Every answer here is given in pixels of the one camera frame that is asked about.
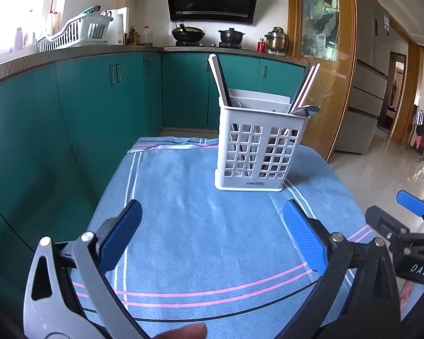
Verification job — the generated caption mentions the wood-framed glass door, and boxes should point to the wood-framed glass door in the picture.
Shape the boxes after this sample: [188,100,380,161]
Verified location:
[288,0,356,163]

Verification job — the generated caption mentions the dark red chopstick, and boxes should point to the dark red chopstick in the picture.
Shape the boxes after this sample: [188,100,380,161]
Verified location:
[215,56,233,107]

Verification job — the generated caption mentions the white cutting board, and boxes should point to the white cutting board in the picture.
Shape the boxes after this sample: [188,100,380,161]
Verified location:
[106,7,129,46]

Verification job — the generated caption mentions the blue striped towel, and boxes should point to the blue striped towel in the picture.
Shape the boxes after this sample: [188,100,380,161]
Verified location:
[69,136,375,339]

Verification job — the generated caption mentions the white plastic utensil holder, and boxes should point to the white plastic utensil holder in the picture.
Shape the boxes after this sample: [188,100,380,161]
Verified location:
[214,88,309,192]

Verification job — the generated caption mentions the silver refrigerator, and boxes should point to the silver refrigerator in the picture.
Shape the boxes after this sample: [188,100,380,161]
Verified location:
[334,0,391,155]

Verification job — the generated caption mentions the white dish rack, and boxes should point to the white dish rack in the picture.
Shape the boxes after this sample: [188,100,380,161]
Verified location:
[37,6,114,53]

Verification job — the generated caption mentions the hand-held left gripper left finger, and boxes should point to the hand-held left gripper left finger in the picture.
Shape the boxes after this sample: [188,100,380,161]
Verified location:
[23,199,144,339]

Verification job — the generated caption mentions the gold-handled steel spoon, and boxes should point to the gold-handled steel spoon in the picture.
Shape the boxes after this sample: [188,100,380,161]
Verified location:
[290,105,321,118]

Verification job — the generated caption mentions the stainless steel pot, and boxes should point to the stainless steel pot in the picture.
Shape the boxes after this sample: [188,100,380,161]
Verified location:
[264,26,289,52]

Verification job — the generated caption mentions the person's left hand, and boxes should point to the person's left hand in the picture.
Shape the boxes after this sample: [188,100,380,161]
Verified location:
[152,325,208,339]

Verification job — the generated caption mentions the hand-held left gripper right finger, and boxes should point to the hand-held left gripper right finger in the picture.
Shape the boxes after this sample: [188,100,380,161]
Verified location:
[276,199,402,339]

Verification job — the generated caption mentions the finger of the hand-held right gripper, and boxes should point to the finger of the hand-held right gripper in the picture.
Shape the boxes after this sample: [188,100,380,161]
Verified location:
[365,205,411,245]
[397,190,424,233]

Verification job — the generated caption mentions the black lidded pot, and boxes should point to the black lidded pot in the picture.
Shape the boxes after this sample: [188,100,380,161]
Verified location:
[218,27,245,44]

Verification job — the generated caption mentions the black wok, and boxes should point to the black wok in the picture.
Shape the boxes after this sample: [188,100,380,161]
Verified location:
[171,23,205,42]

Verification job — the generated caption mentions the white detergent bottle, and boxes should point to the white detergent bottle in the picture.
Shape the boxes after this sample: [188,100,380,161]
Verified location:
[45,9,59,39]

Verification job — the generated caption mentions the gas stove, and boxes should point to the gas stove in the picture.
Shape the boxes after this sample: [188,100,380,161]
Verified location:
[164,40,253,50]

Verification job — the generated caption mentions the kitchen window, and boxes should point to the kitchen window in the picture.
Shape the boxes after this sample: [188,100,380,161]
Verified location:
[0,0,62,64]

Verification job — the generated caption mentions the teal base cabinets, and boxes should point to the teal base cabinets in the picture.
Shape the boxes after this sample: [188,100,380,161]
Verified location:
[0,51,310,262]

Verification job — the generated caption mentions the grey kitchen countertop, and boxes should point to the grey kitchen countertop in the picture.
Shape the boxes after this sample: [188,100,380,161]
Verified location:
[0,44,310,90]

